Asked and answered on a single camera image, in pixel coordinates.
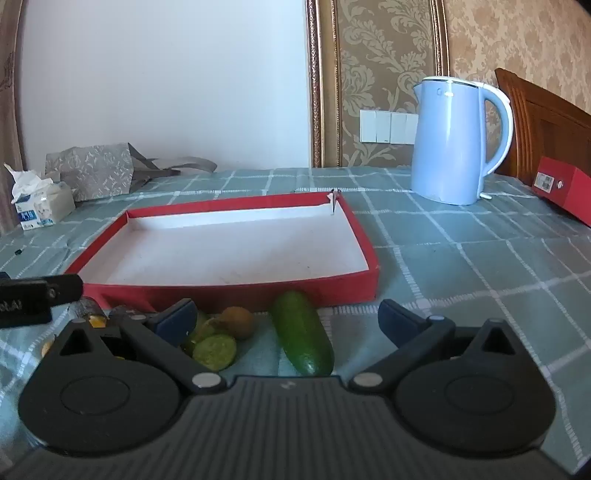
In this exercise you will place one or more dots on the teal checked tablecloth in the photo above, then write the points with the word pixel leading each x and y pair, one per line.
pixel 461 277

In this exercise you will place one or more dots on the brown wooden headboard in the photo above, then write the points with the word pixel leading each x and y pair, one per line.
pixel 549 129

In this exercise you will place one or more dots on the gold wall frame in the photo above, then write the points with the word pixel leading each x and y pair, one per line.
pixel 315 83

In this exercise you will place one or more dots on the red shallow cardboard tray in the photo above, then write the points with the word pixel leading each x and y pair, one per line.
pixel 221 254

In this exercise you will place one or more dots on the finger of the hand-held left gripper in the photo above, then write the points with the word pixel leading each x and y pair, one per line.
pixel 51 286

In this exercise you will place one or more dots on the white wall switch panel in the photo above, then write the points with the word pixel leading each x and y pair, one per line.
pixel 388 127

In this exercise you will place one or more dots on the cut green cucumber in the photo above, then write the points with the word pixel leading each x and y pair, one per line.
pixel 214 351

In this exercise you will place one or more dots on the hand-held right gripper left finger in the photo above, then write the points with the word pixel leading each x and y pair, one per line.
pixel 178 323

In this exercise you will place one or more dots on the pink curtain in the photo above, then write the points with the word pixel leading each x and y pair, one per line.
pixel 7 115

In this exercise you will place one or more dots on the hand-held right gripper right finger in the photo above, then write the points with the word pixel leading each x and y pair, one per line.
pixel 397 323

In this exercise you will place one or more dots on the light blue electric kettle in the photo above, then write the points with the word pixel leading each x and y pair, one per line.
pixel 448 143

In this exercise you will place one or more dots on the red carton with label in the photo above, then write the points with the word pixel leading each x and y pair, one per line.
pixel 570 194

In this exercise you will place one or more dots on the white tissue pack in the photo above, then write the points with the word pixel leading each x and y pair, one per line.
pixel 44 203

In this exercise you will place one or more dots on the whole green cucumber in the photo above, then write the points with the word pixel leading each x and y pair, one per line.
pixel 302 339

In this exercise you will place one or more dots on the grey patterned bag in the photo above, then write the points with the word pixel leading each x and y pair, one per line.
pixel 92 170

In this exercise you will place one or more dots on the brown longan with long stem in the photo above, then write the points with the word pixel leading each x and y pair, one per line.
pixel 239 322

